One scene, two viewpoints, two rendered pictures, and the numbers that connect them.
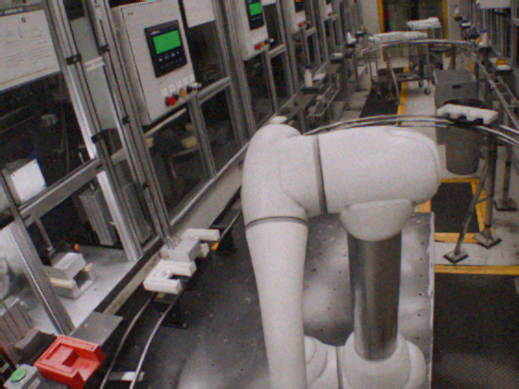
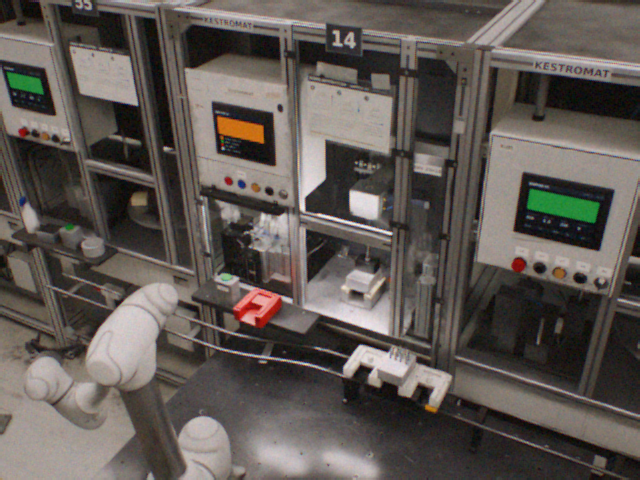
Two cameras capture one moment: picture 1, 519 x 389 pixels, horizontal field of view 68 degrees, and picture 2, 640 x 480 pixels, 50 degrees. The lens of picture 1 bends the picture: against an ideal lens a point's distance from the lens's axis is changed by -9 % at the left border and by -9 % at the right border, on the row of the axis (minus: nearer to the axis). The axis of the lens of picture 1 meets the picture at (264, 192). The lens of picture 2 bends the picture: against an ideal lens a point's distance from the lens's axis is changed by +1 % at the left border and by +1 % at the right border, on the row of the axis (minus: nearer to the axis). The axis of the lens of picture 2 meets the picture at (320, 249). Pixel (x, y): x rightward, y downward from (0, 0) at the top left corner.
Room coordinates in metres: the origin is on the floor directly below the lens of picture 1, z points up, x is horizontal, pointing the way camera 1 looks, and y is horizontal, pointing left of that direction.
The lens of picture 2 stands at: (1.25, -1.49, 2.63)
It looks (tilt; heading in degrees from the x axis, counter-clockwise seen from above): 33 degrees down; 95
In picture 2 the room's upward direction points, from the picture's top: 1 degrees counter-clockwise
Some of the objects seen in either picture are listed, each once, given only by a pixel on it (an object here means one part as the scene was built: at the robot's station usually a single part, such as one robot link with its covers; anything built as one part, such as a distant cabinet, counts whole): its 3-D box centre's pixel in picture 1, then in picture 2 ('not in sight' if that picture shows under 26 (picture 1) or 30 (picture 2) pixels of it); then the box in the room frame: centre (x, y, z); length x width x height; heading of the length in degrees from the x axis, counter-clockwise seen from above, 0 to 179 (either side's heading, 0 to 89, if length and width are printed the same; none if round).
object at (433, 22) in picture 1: (425, 46); not in sight; (7.00, -3.21, 0.48); 0.84 x 0.58 x 0.97; 164
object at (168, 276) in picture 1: (185, 263); (396, 379); (1.36, 0.35, 0.84); 0.36 x 0.14 x 0.10; 156
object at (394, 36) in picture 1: (398, 62); not in sight; (6.01, -2.32, 0.48); 0.88 x 0.56 x 0.96; 84
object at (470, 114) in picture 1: (466, 117); not in sight; (2.35, -1.35, 0.84); 0.37 x 0.14 x 0.10; 34
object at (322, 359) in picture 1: (303, 375); (203, 450); (0.73, -0.01, 0.85); 0.18 x 0.16 x 0.22; 80
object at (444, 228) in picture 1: (452, 206); not in sight; (2.67, -1.43, 0.01); 1.00 x 0.55 x 0.01; 156
